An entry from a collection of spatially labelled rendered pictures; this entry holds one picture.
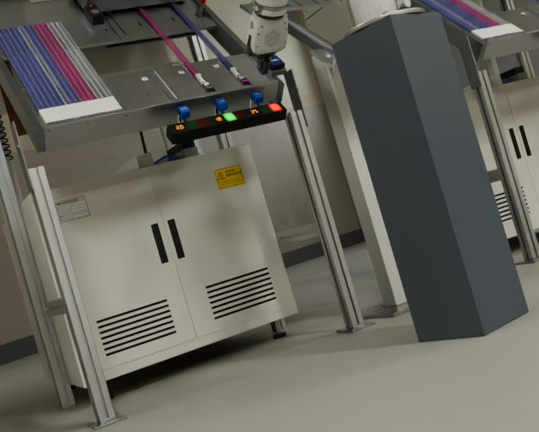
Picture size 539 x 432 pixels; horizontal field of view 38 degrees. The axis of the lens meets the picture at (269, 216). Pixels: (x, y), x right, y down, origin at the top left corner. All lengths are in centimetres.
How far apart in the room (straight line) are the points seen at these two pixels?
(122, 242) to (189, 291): 25
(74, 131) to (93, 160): 362
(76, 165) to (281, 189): 183
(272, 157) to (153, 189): 423
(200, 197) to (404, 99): 90
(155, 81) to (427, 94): 81
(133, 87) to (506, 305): 111
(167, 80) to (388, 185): 75
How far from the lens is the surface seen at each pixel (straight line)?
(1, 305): 517
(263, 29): 200
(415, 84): 168
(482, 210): 175
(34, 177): 195
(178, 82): 218
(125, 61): 277
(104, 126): 201
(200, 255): 235
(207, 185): 239
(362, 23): 174
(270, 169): 648
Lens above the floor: 34
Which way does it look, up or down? 1 degrees up
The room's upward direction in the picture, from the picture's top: 16 degrees counter-clockwise
